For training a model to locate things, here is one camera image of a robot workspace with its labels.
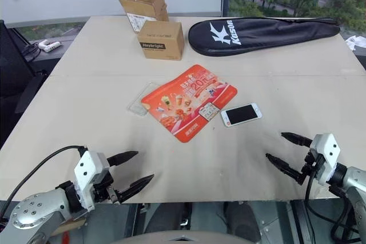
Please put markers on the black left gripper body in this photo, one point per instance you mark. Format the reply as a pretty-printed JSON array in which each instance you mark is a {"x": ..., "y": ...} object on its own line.
[{"x": 103, "y": 191}]

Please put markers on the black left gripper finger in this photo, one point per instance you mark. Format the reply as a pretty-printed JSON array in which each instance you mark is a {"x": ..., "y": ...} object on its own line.
[
  {"x": 123, "y": 156},
  {"x": 134, "y": 188}
]

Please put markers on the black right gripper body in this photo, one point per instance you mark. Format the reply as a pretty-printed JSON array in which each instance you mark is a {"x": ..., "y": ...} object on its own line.
[{"x": 312, "y": 164}]

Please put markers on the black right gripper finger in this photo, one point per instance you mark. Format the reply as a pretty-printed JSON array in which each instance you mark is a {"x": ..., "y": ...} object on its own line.
[
  {"x": 298, "y": 140},
  {"x": 287, "y": 168}
]

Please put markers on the clear phone case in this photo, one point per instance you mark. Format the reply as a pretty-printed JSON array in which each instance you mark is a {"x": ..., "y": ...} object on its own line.
[{"x": 140, "y": 99}]

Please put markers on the white smartphone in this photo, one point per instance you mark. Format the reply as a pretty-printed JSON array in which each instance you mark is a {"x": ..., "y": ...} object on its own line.
[{"x": 241, "y": 114}]

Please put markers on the red snack bag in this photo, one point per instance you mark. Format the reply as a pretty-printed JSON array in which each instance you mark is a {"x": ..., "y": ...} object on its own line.
[{"x": 188, "y": 101}]

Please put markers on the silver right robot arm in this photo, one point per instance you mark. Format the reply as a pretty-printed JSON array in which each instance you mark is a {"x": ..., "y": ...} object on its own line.
[{"x": 353, "y": 181}]

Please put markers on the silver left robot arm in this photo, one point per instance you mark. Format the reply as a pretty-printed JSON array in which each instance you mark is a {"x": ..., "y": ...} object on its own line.
[{"x": 34, "y": 212}]

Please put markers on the grey rounded robot body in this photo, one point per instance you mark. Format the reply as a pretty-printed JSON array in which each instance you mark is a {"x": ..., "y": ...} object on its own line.
[{"x": 160, "y": 238}]

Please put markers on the dark rounded shape under table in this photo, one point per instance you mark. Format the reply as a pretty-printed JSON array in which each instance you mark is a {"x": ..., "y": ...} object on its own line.
[{"x": 243, "y": 221}]

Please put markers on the white crumpled item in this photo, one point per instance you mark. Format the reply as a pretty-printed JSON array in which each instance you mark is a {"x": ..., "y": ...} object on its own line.
[{"x": 356, "y": 43}]

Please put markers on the black Kason racket bag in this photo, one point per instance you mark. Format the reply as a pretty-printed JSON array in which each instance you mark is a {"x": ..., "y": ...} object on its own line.
[{"x": 257, "y": 35}]

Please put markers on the closed Heybright cardboard box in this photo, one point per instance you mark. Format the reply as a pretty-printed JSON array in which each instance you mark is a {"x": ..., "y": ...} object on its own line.
[{"x": 161, "y": 41}]

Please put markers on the white power strip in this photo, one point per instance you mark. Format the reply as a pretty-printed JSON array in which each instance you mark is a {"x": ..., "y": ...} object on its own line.
[{"x": 50, "y": 46}]

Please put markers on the open brown cardboard box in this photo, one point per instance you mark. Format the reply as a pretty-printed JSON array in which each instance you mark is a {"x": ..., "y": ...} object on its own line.
[{"x": 148, "y": 7}]

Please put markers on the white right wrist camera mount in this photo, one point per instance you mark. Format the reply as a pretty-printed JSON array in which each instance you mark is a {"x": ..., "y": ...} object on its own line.
[{"x": 326, "y": 152}]

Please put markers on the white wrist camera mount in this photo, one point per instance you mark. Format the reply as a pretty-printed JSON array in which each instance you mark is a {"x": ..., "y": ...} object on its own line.
[
  {"x": 326, "y": 152},
  {"x": 87, "y": 169}
]

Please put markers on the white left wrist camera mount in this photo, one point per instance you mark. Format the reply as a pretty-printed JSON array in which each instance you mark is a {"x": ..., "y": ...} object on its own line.
[{"x": 87, "y": 169}]

